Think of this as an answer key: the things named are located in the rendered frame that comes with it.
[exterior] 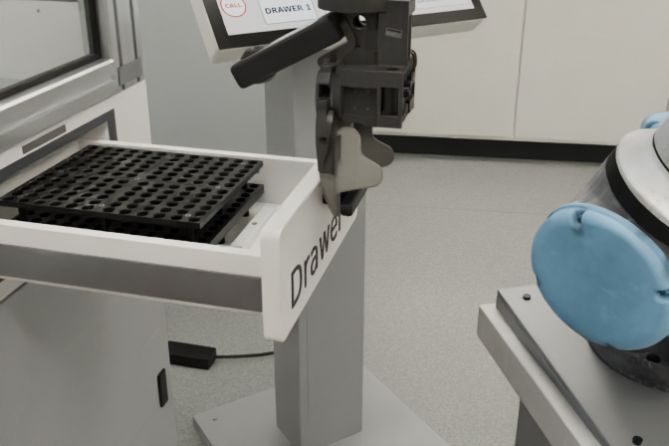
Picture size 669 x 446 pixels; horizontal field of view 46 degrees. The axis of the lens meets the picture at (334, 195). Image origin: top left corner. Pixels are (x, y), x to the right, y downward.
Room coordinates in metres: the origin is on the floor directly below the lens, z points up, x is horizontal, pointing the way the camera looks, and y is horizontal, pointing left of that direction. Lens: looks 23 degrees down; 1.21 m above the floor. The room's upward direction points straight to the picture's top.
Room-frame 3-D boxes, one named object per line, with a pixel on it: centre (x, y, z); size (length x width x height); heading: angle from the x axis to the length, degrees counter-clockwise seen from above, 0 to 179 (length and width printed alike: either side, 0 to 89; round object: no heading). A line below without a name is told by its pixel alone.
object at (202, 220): (0.75, 0.11, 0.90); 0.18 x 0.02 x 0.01; 165
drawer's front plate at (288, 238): (0.73, 0.02, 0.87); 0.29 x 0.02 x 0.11; 165
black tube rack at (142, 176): (0.78, 0.21, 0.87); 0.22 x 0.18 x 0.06; 75
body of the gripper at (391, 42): (0.72, -0.03, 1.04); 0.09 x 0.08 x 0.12; 75
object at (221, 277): (0.78, 0.22, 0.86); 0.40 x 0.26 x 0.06; 75
